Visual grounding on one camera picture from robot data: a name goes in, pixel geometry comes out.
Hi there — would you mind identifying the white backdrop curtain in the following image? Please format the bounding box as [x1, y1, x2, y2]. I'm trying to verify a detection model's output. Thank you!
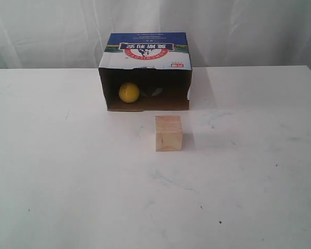
[0, 1, 311, 68]

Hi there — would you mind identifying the printed cardboard box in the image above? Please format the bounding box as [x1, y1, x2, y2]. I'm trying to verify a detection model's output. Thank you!
[98, 32, 192, 112]

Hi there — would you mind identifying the yellow tennis ball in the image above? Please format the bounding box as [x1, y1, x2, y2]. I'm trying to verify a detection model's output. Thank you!
[119, 82, 139, 103]

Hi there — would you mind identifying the wooden cube block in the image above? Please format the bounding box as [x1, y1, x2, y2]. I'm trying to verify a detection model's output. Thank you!
[155, 115, 183, 151]

